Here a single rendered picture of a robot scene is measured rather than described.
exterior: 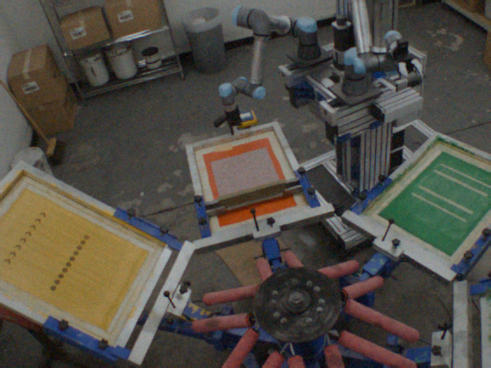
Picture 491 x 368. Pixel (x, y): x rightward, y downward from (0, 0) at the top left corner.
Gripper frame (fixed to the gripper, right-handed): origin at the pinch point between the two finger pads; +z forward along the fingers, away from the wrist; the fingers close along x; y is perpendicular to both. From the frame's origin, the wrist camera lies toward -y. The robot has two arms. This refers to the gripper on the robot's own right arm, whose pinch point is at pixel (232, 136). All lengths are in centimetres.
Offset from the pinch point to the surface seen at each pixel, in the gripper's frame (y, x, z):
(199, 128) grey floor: -21, 157, 98
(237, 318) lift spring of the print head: -21, -138, -26
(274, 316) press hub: -9, -146, -33
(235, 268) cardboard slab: -21, -25, 96
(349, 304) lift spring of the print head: 17, -147, -28
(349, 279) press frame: 26, -124, -6
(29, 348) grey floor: -174, -44, 98
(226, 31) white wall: 41, 309, 73
